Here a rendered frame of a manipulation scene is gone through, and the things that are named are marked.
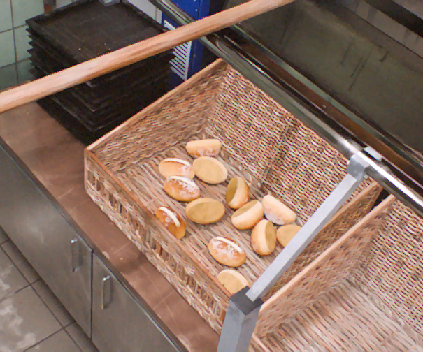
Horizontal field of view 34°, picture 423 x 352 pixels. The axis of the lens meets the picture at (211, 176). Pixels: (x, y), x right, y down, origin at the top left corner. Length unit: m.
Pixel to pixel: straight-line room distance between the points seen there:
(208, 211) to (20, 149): 0.55
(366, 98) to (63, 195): 0.79
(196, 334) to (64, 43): 0.80
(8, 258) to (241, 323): 1.36
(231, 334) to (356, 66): 0.69
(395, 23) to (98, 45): 0.76
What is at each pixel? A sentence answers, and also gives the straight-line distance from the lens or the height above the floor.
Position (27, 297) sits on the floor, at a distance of 2.33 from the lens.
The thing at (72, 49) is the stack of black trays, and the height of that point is 0.85.
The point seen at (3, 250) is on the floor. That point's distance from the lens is 2.46.
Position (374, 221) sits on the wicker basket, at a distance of 1.60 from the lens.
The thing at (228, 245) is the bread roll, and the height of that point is 0.65.
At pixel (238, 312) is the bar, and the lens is 1.19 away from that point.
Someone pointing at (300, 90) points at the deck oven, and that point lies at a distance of 1.76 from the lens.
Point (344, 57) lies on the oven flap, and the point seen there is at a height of 1.03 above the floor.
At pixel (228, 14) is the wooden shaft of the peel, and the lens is 1.35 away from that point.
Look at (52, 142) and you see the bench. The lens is 1.96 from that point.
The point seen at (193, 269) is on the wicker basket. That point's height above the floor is 0.69.
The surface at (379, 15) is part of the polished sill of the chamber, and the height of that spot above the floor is 1.17.
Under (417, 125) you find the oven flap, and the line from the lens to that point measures 1.55.
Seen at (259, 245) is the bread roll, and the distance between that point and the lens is 1.68.
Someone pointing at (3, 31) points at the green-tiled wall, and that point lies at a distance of 2.68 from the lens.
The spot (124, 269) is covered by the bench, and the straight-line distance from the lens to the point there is 1.67.
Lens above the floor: 1.91
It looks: 45 degrees down
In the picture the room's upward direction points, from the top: 10 degrees clockwise
